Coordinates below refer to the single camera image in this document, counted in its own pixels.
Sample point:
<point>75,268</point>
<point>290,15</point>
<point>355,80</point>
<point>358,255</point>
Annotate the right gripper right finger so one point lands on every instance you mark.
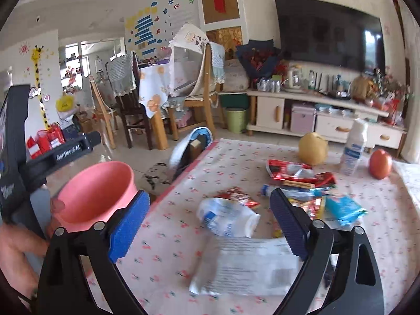
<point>356,286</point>

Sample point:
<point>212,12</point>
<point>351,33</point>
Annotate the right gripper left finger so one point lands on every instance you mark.
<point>110,241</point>

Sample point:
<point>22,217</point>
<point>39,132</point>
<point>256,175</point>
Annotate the pink plastic bucket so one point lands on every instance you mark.
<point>92,195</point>

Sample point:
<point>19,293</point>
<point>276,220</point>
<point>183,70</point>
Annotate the green blue snack wrapper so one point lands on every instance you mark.
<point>344,209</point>

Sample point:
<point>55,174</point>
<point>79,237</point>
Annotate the white wet wipes packet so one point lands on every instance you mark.
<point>246,267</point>

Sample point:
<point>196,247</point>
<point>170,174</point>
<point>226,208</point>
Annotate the crushed white blue milk carton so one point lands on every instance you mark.
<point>227,218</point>

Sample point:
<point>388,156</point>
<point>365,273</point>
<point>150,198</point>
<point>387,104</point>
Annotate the red torn snack wrapper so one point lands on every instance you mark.
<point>298,175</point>

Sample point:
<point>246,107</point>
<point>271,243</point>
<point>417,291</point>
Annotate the red gold snack packet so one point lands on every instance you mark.
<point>235,194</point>

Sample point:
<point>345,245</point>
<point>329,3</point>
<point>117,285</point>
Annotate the yellow snack packet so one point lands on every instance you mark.
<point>314,208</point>

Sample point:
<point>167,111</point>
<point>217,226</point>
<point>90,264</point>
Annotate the green trash bin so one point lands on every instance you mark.
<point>236,119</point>

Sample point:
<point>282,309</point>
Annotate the person left hand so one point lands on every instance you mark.
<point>16,241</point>

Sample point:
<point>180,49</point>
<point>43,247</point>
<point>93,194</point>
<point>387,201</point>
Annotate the red gift bags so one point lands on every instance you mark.
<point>45,140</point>

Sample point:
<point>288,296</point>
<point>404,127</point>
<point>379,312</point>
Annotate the cat print floor mat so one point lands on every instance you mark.
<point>157,179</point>

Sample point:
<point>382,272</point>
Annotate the cherry print tablecloth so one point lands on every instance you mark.
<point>160,263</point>

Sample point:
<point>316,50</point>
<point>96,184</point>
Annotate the red apple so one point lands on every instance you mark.
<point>380,164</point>

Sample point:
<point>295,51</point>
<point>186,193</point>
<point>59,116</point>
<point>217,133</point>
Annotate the dark wooden chair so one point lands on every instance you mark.
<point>124,76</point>

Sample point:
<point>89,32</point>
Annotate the blue white stool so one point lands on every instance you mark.
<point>187,150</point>

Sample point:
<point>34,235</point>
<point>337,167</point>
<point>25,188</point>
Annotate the white milk bottle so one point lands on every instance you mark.
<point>354,147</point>

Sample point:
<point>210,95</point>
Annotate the yellow pear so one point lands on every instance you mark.
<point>313,149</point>

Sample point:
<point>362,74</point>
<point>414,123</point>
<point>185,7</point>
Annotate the dining table orange print cloth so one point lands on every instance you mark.
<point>154,91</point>

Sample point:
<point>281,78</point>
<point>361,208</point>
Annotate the pink storage box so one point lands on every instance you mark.
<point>302,119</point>

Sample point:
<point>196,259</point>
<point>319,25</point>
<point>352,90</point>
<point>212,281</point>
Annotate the light wooden chair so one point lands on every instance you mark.
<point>196,72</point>

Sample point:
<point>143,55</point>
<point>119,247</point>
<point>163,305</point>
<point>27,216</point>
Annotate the white tv cabinet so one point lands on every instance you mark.
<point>270,112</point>

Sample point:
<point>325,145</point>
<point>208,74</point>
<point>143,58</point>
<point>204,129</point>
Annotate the dark flower bouquet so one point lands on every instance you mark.
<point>260,59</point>

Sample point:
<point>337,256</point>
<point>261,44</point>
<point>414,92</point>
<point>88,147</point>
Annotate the black flat television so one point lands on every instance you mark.
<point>331,34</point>

